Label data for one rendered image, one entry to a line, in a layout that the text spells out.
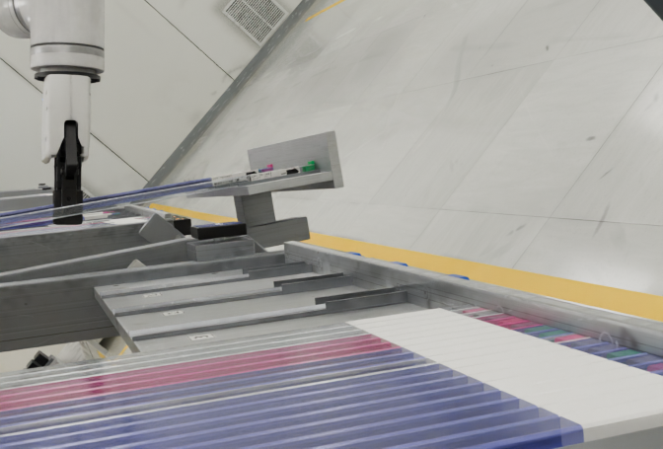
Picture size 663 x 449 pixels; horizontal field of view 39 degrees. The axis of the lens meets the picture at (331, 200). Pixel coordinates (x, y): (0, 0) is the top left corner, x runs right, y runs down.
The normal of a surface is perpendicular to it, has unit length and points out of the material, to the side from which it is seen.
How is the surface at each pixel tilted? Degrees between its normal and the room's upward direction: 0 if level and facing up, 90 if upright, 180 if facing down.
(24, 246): 90
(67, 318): 90
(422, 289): 45
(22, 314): 90
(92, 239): 90
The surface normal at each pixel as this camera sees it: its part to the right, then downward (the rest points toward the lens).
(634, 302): -0.72, -0.64
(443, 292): -0.94, 0.10
